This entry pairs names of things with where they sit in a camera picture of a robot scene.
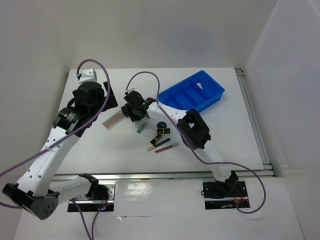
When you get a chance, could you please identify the red silver lip gloss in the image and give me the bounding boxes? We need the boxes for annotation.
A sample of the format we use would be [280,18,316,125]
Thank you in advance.
[154,142,180,154]

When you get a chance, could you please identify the clear nude eyeshadow palette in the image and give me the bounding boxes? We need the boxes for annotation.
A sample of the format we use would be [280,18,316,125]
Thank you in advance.
[102,110,125,130]

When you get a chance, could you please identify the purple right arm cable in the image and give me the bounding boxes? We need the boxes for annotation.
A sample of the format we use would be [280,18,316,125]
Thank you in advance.
[125,71,267,214]

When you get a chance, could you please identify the aluminium front rail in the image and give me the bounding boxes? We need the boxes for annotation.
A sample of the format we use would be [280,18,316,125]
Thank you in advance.
[53,169,275,181]

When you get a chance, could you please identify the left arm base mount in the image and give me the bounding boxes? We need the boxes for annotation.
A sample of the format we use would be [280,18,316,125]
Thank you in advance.
[72,181,116,213]

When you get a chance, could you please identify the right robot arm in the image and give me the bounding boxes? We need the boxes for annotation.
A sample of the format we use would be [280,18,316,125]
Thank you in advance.
[121,90,239,199]

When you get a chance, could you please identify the blue divided plastic bin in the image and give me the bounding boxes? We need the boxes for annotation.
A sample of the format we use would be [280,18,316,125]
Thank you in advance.
[158,70,225,113]

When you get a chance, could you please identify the dark green labelled round puff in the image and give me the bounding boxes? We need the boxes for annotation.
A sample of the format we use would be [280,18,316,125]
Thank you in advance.
[157,121,167,129]

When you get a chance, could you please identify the beige makeup sponge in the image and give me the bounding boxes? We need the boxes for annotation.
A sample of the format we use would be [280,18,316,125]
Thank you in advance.
[196,82,203,89]

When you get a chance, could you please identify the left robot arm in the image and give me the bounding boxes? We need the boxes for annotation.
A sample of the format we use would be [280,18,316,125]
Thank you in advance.
[2,80,118,220]

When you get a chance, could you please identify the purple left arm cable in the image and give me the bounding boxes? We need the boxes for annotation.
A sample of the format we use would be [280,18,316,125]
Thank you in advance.
[0,58,112,240]

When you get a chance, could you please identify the gold capped dark pencil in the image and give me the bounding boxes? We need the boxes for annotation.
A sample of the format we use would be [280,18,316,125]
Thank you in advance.
[147,138,171,152]

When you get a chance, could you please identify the green lip balm tube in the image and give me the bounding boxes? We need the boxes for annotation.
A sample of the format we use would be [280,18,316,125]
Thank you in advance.
[136,122,147,134]

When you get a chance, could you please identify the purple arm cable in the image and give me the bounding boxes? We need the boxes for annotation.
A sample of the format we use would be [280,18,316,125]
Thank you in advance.
[0,58,112,240]
[125,71,267,214]

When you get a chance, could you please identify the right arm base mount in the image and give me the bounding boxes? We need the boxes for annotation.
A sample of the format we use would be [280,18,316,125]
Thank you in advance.
[200,181,251,210]

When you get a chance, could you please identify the black gold square lipstick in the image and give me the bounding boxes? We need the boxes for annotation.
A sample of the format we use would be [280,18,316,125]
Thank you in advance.
[156,128,171,135]

